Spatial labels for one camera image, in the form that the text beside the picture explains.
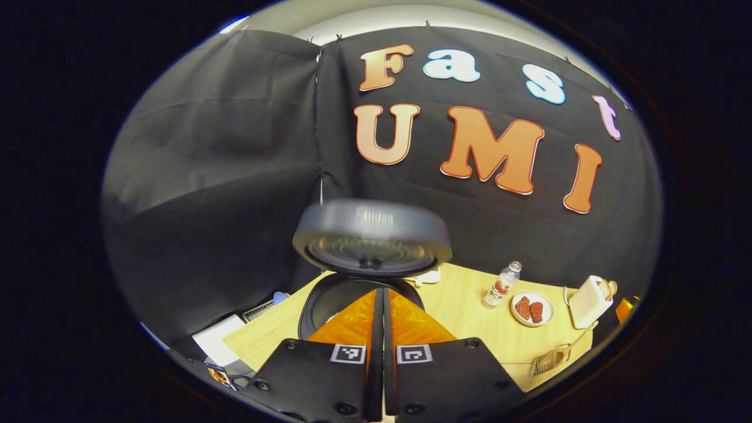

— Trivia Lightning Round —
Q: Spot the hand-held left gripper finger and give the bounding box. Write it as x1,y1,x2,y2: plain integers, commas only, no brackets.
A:
240,287,384,423
384,287,525,423

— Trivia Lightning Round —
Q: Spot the metal wire chopstick holder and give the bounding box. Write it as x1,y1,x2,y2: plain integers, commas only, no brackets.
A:
532,344,573,377

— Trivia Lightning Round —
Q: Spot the black and silver rice cooker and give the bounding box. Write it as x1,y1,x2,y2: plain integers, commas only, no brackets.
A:
292,199,453,341

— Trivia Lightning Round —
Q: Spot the white toaster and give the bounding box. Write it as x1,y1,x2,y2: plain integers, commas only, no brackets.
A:
568,275,615,330

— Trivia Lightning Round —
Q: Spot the white oval plate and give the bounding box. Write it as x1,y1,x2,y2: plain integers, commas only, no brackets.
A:
510,290,556,327

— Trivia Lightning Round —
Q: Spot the clear drink bottle red label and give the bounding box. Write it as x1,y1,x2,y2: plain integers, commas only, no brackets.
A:
482,261,522,310

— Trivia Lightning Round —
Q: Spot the grey laptop keyboard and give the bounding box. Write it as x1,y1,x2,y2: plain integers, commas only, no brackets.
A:
242,298,277,323

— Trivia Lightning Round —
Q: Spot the phone with colourful screen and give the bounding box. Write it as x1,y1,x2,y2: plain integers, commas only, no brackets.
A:
206,363,237,390

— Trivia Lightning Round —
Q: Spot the white paper sheet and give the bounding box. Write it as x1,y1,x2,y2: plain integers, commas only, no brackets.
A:
192,314,247,368

